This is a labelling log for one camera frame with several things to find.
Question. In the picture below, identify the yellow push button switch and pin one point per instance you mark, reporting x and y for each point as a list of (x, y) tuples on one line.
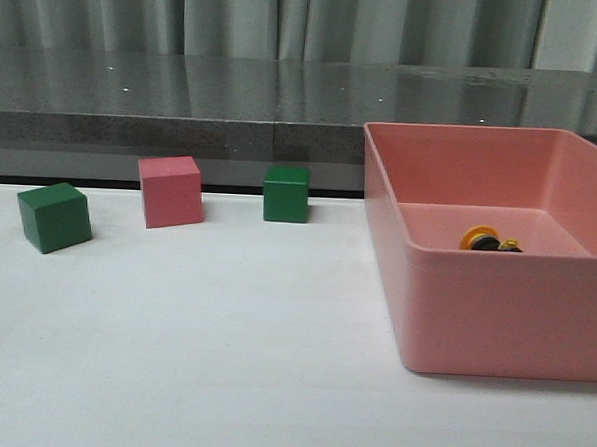
[(486, 238)]

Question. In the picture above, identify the green cube block near bin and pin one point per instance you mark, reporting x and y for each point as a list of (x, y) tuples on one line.
[(285, 192)]

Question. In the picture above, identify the pink cube block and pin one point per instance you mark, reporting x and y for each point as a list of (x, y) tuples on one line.
[(171, 191)]

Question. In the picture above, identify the green cube block far left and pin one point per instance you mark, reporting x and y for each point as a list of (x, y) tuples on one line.
[(54, 217)]

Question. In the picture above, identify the pink plastic bin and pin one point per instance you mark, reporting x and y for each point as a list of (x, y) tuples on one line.
[(531, 314)]

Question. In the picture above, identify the dark grey stone counter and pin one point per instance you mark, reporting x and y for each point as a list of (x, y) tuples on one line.
[(88, 118)]

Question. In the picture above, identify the grey curtain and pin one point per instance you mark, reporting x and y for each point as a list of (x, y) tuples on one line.
[(517, 34)]

